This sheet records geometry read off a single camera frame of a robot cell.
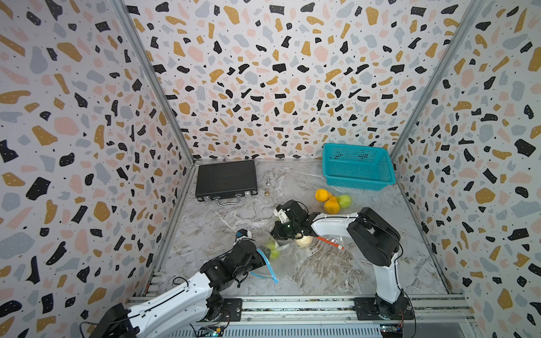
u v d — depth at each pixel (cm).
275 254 82
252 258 64
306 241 86
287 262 85
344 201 98
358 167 121
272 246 82
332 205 97
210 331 70
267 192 107
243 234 76
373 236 54
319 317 73
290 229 80
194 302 52
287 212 76
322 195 100
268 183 110
